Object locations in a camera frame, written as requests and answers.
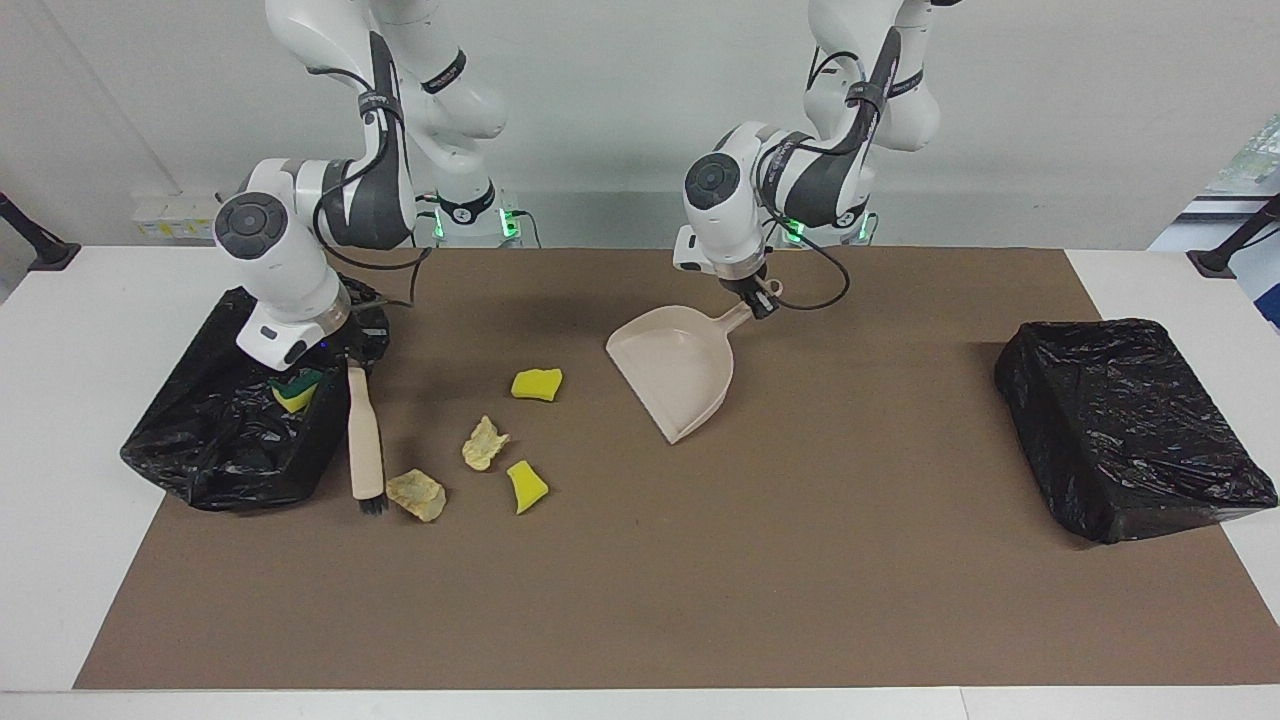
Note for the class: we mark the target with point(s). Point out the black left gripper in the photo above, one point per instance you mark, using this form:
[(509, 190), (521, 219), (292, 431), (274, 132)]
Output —
[(752, 282)]

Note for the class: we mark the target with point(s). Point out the pale beige chunk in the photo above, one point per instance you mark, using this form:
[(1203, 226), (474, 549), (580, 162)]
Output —
[(484, 445), (418, 496)]

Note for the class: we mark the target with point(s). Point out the beige brush with black bristles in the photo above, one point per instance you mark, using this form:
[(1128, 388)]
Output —
[(365, 440)]

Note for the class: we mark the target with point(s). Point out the green and yellow sponge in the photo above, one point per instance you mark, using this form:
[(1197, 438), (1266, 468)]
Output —
[(297, 392)]

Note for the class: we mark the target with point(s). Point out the white wall power strip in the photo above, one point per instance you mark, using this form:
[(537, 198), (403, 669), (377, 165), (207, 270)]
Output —
[(165, 215)]

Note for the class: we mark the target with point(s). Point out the black clamp stand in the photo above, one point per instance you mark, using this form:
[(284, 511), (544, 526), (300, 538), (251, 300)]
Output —
[(40, 248), (1235, 245)]

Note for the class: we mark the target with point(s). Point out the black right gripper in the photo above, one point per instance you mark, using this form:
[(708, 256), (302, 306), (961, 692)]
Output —
[(342, 350)]

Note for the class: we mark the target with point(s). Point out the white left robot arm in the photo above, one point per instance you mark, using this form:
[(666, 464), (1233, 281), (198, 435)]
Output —
[(730, 220)]

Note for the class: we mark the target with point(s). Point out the beige plastic dustpan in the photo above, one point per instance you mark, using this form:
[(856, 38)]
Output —
[(680, 370)]

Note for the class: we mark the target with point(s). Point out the brown table mat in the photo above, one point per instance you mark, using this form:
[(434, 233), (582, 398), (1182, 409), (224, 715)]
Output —
[(700, 600)]

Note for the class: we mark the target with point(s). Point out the yellow wedge sponge piece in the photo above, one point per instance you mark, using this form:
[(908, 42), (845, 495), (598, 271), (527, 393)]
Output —
[(526, 488)]

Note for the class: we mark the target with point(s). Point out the smooth black bag bin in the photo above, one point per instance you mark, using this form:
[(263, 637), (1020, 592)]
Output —
[(1130, 430)]

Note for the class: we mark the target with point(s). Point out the open crumpled black bag bin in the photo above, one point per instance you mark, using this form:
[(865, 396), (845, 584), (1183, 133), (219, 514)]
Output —
[(200, 440)]

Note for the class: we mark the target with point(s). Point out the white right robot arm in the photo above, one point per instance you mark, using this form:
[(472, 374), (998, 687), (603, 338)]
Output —
[(290, 280)]

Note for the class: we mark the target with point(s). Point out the yellow rectangular sponge piece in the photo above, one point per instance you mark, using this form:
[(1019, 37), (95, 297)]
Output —
[(537, 385)]

